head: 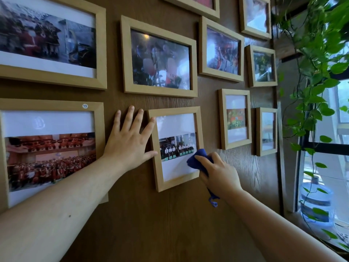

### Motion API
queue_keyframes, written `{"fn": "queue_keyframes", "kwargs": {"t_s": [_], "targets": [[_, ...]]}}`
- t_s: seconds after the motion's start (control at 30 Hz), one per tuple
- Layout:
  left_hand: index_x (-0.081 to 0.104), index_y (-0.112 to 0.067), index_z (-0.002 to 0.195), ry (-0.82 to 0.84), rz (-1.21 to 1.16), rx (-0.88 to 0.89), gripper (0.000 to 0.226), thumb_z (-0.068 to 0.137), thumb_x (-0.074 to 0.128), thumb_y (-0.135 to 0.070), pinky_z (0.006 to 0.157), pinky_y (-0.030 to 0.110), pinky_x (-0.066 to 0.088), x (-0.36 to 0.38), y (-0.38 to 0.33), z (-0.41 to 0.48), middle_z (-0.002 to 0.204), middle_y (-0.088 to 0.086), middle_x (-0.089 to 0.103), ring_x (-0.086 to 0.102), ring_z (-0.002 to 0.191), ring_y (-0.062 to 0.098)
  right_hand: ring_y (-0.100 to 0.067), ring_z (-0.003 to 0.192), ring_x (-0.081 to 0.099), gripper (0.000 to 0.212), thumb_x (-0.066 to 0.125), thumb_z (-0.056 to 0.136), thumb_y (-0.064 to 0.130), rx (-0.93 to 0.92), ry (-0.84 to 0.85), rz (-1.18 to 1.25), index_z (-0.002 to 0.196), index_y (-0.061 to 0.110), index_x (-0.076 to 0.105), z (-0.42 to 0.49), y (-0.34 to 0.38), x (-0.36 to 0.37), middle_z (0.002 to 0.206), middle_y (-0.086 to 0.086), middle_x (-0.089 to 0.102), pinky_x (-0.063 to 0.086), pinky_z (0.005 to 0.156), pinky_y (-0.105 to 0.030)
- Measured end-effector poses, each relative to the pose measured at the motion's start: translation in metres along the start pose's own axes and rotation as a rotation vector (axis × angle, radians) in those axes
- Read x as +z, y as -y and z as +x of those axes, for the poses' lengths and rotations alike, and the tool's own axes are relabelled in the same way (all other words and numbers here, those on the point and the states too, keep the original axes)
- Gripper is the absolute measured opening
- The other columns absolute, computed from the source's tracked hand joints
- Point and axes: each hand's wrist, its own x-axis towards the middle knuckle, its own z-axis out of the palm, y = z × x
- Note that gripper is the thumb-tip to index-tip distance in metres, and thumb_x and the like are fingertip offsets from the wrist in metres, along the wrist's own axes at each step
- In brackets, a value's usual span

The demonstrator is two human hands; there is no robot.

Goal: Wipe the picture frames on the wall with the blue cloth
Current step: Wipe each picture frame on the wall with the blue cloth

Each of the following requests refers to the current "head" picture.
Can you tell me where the person's right hand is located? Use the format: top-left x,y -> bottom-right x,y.
194,152 -> 243,200

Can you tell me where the person's left hand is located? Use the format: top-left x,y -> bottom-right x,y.
102,105 -> 159,172

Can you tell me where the blue cleaning cloth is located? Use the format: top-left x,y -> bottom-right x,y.
186,148 -> 220,208

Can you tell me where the small wooden photo frame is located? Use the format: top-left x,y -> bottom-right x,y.
147,106 -> 204,192

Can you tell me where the person's right forearm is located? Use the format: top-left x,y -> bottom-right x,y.
224,188 -> 340,262

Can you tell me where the person's left forearm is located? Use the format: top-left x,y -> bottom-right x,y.
0,155 -> 127,262

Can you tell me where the clear water jug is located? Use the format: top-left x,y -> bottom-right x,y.
299,176 -> 335,226

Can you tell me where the green trailing vine plant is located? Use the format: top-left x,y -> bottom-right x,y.
273,0 -> 349,251

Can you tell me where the black window frame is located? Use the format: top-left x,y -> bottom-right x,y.
293,71 -> 349,213

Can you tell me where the wooden wall shelf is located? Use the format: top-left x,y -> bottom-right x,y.
273,33 -> 303,61

